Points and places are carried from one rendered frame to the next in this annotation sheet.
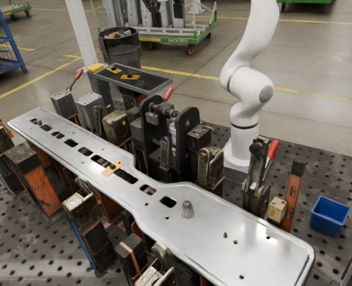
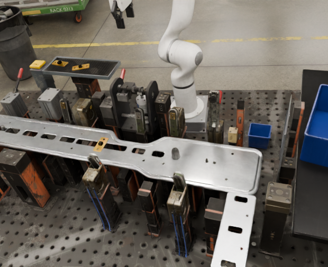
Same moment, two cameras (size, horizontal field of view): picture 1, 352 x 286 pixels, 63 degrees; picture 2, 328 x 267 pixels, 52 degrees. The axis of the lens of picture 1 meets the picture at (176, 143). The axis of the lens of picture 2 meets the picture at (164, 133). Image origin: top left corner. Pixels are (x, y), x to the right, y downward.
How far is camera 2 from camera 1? 0.56 m
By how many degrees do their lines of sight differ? 16
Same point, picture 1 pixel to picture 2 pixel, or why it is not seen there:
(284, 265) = (247, 165)
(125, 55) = (14, 39)
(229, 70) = (165, 45)
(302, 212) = not seen: hidden behind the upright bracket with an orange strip
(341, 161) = (256, 95)
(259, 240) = (228, 157)
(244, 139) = (187, 96)
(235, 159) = not seen: hidden behind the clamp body
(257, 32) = (182, 13)
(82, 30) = not seen: outside the picture
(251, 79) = (186, 50)
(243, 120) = (183, 81)
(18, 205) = (3, 209)
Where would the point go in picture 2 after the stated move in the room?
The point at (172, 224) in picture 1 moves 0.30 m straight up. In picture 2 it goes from (169, 166) to (159, 107)
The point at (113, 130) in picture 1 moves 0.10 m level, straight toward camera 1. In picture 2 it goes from (85, 115) to (96, 125)
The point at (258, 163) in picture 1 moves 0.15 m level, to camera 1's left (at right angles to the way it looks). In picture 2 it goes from (215, 108) to (181, 122)
